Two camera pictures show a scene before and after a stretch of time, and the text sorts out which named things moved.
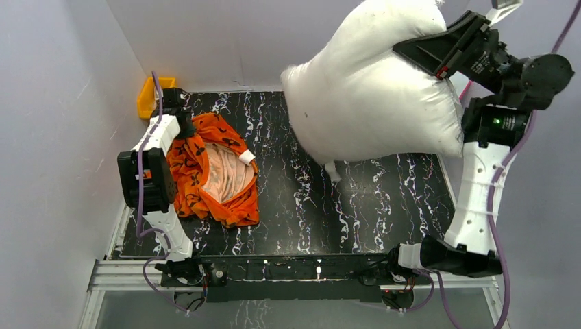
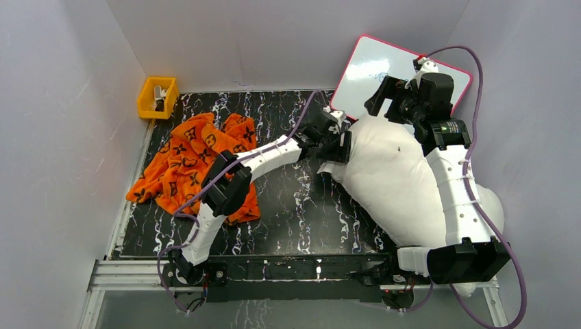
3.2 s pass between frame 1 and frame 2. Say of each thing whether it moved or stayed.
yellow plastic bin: stayed
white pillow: moved
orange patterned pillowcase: stayed
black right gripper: moved
